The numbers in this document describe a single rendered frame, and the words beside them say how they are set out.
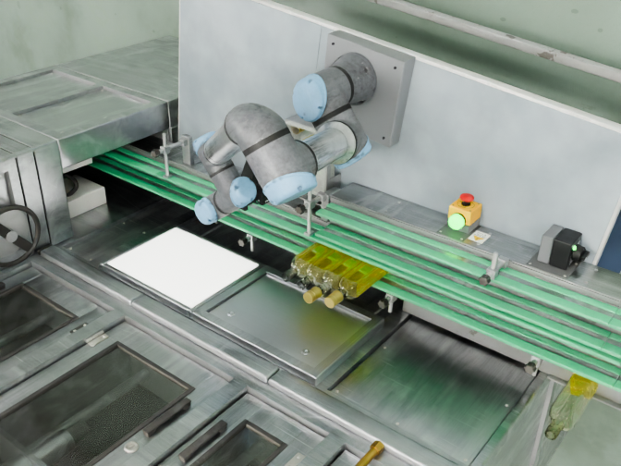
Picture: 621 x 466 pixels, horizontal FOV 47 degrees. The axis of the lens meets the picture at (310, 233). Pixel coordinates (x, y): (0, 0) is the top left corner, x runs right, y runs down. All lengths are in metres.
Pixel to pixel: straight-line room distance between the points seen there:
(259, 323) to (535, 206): 0.85
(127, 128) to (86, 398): 1.08
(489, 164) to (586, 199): 0.27
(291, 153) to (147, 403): 0.80
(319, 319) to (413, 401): 0.39
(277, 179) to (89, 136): 1.18
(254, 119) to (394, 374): 0.84
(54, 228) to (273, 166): 1.25
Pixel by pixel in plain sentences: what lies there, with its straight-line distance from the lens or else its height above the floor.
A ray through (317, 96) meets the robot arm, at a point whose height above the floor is 1.04.
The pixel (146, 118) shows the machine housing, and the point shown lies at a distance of 2.75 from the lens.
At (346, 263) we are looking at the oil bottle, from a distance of 2.11.
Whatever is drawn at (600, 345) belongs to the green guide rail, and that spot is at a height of 0.96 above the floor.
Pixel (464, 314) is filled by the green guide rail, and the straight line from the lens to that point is 2.06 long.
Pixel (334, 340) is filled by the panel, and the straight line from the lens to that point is 2.06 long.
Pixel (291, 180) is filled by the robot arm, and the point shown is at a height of 1.40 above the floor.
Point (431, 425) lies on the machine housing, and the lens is 1.89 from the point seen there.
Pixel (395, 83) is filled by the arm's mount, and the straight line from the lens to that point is 2.03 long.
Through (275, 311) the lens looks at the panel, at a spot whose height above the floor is 1.15.
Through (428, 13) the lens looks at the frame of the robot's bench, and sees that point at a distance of 2.65.
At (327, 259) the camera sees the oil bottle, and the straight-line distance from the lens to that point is 2.12.
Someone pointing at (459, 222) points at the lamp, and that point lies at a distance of 2.02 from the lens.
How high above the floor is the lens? 2.48
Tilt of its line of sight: 44 degrees down
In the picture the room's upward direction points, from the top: 122 degrees counter-clockwise
